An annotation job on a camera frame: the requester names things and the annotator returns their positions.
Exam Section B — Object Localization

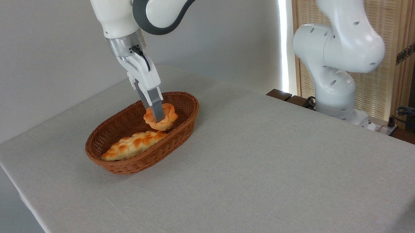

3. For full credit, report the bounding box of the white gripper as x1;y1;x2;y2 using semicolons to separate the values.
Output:
116;50;167;126

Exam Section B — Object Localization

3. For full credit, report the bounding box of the round orange bread bun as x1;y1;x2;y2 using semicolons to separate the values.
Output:
143;102;179;133

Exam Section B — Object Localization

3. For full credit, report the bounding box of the long braided bread loaf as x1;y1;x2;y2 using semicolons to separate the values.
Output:
99;129;170;163

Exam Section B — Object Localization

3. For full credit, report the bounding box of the brown wicker oval basket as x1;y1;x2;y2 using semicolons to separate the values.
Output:
80;89;205;178

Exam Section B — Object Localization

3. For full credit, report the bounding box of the grey tablecloth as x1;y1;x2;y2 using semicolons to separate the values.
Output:
0;41;415;233

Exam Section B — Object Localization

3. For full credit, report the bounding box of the black screen hinge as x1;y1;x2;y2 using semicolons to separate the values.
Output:
394;41;415;65

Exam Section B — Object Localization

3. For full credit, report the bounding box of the wooden slatted folding screen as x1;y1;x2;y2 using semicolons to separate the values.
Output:
290;0;415;138

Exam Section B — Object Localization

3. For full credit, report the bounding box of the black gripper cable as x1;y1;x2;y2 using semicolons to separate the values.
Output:
130;44;152;73

